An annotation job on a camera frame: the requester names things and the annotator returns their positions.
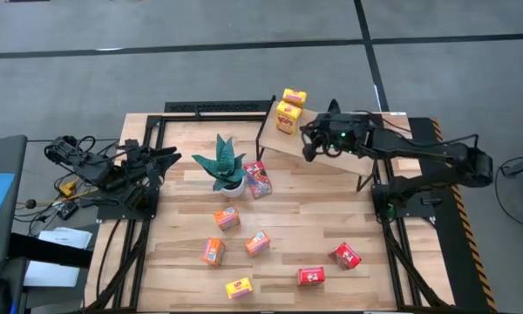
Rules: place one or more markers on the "black perforated strip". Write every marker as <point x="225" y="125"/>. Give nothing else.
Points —
<point x="218" y="107"/>

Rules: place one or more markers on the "black mat with hazard stripes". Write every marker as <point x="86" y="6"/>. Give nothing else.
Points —
<point x="457" y="261"/>

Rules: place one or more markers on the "wooden shelf with black legs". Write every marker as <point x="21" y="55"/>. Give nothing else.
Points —
<point x="283" y="140"/>

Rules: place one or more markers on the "dark grey panel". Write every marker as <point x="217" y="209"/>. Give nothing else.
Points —
<point x="8" y="152"/>

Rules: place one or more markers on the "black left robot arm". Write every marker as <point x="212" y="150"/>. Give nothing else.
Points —
<point x="87" y="163"/>

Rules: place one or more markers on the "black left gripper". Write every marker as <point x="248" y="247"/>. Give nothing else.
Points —
<point x="144" y="165"/>

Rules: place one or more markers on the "black beam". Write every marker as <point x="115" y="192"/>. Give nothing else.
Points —
<point x="48" y="253"/>

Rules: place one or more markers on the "red Froot Loops cereal box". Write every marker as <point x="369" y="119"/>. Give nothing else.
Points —
<point x="310" y="276"/>
<point x="345" y="256"/>
<point x="258" y="179"/>

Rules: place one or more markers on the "small black device box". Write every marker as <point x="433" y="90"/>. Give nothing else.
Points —
<point x="67" y="210"/>

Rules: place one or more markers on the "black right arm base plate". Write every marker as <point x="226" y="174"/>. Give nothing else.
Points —
<point x="423" y="213"/>

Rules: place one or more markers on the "black round knob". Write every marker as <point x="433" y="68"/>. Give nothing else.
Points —
<point x="31" y="203"/>

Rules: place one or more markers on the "orange Frosted Mini-Wheats cereal box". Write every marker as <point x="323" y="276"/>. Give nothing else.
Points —
<point x="213" y="251"/>
<point x="257" y="243"/>
<point x="227" y="218"/>

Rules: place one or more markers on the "green plant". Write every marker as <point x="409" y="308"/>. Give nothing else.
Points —
<point x="226" y="168"/>

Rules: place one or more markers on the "yellow connector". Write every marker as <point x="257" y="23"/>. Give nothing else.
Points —
<point x="67" y="188"/>

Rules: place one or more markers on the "white paper sheets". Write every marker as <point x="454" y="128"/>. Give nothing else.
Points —
<point x="65" y="237"/>

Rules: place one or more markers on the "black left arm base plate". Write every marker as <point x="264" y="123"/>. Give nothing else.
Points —
<point x="113" y="213"/>

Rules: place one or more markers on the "yellow Corn Pops cereal box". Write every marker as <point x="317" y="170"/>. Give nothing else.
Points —
<point x="239" y="288"/>
<point x="294" y="97"/>
<point x="287" y="118"/>

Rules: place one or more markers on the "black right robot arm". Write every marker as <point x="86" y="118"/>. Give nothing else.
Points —
<point x="418" y="149"/>

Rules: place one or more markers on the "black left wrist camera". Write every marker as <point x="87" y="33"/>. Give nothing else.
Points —
<point x="131" y="145"/>

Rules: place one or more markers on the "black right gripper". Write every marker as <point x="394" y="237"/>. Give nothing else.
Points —
<point x="337" y="133"/>

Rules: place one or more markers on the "black aluminium table frame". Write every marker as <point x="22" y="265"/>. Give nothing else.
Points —
<point x="209" y="118"/>

